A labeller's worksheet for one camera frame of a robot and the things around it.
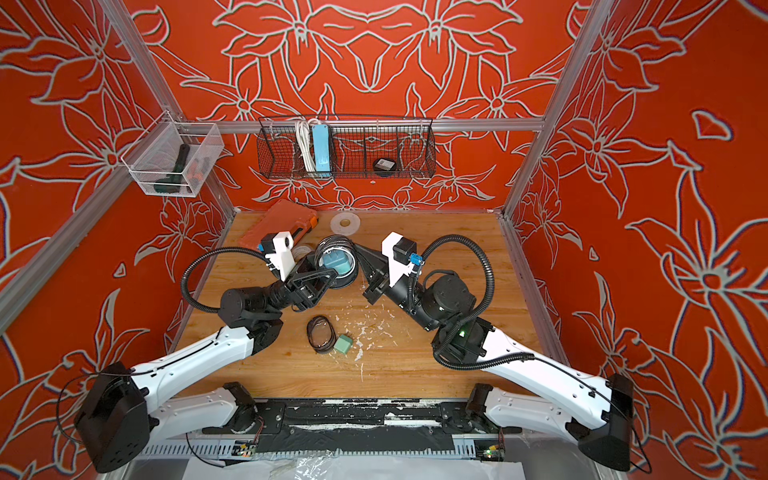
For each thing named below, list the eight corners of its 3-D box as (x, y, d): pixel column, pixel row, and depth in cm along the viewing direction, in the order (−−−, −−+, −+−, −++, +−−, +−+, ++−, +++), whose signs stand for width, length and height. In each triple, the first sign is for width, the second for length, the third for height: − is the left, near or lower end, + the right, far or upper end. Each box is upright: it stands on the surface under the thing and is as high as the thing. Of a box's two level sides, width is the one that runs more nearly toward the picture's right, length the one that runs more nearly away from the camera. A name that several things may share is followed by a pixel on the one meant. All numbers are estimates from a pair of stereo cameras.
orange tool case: (242, 248, 111) (236, 238, 106) (283, 207, 125) (280, 197, 120) (280, 266, 105) (275, 256, 101) (319, 221, 119) (316, 212, 115)
